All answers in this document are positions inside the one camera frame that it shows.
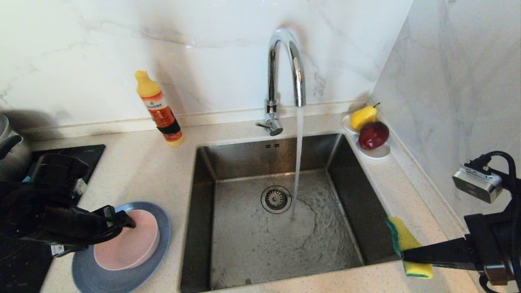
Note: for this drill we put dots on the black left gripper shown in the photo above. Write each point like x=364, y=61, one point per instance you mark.
x=69, y=226

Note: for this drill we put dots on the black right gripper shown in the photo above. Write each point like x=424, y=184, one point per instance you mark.
x=492, y=244

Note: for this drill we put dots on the pink plastic bowl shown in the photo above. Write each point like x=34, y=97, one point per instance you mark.
x=130, y=248

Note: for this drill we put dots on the yellow green sponge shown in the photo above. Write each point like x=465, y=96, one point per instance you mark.
x=401, y=238

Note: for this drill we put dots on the orange dish soap bottle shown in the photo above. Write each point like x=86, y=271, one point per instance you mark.
x=156, y=106

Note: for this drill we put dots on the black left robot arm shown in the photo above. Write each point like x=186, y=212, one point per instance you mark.
x=40, y=195

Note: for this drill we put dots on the stainless steel sink basin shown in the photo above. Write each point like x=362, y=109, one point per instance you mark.
x=244, y=252

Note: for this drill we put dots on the metal sink drain strainer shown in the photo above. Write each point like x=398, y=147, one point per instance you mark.
x=276, y=199

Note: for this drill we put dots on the blue round plate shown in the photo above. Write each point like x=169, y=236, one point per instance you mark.
x=122, y=280

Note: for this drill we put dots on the black induction cooktop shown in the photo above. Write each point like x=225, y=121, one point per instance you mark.
x=93, y=154

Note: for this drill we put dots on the small white fruit dish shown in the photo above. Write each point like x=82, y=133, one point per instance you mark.
x=378, y=154

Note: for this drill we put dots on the steel cooking pot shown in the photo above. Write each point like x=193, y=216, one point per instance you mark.
x=8, y=146

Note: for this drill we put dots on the dark red apple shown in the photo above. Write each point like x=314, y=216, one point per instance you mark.
x=372, y=135

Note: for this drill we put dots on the yellow pear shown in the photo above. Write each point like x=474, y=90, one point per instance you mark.
x=362, y=117

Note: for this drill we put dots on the chrome gooseneck faucet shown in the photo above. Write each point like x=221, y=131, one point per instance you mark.
x=299, y=69

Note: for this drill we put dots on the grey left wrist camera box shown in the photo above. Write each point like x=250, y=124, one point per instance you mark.
x=81, y=187

